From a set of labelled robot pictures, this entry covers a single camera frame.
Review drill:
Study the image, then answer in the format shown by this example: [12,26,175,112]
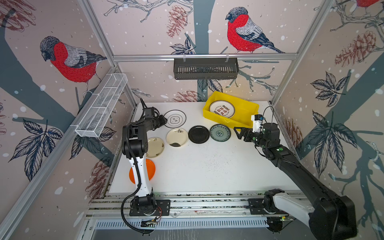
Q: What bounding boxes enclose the white plate red green characters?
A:
[209,101,236,118]

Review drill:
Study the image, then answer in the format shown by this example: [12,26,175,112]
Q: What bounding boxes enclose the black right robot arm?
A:
[234,123,358,240]

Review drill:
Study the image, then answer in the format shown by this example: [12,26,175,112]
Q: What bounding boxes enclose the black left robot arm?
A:
[122,107,167,215]

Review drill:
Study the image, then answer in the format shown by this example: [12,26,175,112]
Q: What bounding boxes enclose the yellow plastic bin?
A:
[203,92,259,129]

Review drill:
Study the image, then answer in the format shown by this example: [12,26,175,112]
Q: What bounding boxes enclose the white plate thin green rim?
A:
[164,110,187,129]

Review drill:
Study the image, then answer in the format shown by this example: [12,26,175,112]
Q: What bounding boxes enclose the teal patterned small plate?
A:
[210,124,231,142]

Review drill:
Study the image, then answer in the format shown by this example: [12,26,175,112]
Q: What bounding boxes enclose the cream plate red seal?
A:
[147,137,165,158]

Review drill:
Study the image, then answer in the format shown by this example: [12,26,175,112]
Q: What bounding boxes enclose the cream plate black flower pattern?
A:
[166,128,189,147]

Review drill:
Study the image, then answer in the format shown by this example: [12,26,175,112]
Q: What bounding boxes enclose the black round plate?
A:
[188,125,210,144]

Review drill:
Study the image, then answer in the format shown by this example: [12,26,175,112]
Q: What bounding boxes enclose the orange plate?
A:
[129,159,156,184]

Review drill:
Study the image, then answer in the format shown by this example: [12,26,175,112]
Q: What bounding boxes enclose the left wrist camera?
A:
[143,107,157,119]

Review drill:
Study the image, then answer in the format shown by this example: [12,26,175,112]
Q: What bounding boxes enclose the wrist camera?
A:
[143,107,157,119]
[251,114,264,133]

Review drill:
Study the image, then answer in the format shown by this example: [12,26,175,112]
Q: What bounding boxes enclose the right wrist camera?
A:
[251,114,264,133]

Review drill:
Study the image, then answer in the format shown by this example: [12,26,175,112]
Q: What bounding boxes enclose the black hanging wire basket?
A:
[174,58,239,80]

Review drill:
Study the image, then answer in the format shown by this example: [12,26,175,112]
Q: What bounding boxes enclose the white wire mesh basket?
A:
[75,73,128,138]

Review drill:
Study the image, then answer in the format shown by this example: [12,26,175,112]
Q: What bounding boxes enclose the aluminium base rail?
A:
[86,191,334,230]

